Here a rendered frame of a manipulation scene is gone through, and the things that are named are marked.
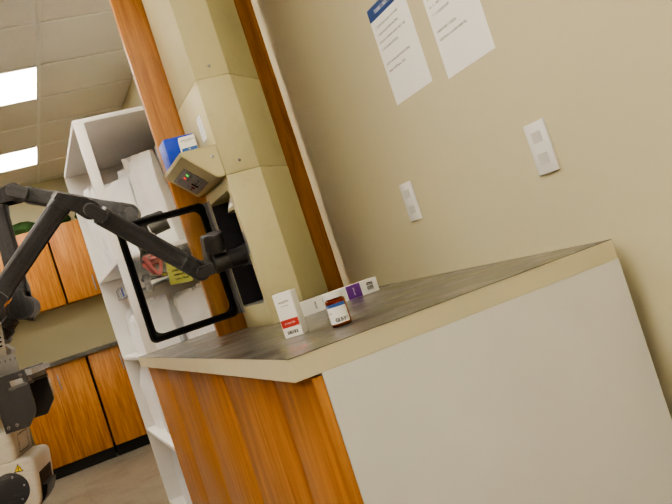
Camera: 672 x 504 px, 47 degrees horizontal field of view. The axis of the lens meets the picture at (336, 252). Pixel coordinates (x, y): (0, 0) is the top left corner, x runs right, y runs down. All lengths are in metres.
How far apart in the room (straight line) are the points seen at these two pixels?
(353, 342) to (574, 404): 0.45
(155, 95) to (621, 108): 1.70
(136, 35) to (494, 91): 1.43
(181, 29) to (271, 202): 0.59
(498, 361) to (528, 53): 0.66
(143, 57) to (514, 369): 1.82
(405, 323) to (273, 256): 1.07
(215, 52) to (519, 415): 1.50
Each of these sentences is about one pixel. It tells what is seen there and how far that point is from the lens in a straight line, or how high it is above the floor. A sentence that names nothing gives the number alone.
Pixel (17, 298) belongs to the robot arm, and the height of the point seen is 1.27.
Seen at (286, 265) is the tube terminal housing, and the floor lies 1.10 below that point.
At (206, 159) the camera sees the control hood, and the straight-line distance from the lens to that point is 2.36.
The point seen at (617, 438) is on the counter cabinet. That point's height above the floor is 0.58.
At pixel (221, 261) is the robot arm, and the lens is 2.43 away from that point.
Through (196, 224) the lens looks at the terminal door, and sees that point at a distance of 2.63.
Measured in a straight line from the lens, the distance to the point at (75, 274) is 7.51.
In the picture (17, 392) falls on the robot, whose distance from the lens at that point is 2.44.
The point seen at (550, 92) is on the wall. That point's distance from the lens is 1.69.
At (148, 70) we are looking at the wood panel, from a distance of 2.81.
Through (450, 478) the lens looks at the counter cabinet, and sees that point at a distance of 1.40.
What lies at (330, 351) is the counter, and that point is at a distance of 1.29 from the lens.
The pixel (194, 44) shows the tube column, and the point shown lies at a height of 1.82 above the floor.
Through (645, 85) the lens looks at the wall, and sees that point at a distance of 1.50.
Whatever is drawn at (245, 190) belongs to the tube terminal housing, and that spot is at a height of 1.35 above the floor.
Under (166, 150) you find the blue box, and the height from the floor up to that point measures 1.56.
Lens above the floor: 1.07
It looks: level
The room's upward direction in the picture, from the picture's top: 18 degrees counter-clockwise
